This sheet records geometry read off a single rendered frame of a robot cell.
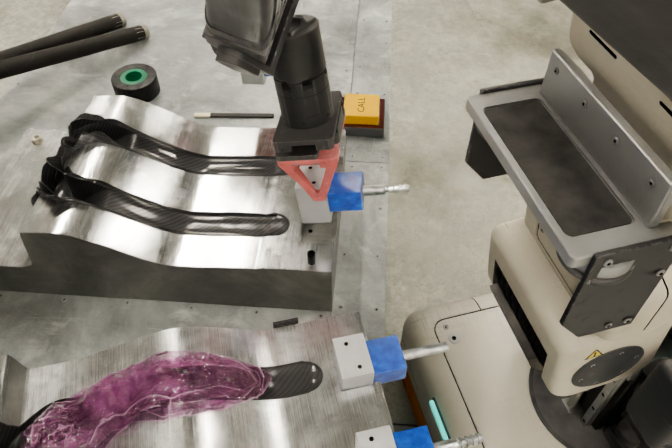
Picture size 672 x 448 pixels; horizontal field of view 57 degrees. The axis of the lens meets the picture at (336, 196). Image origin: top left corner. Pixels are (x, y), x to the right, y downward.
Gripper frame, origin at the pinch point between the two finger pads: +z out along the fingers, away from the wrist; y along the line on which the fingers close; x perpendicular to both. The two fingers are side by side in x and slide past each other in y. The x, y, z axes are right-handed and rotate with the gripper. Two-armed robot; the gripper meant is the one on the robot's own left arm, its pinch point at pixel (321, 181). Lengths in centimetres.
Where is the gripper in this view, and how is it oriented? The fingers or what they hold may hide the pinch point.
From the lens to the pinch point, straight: 73.0
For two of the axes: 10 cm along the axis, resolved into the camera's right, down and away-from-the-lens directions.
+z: 1.4, 7.8, 6.1
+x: 9.8, -0.5, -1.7
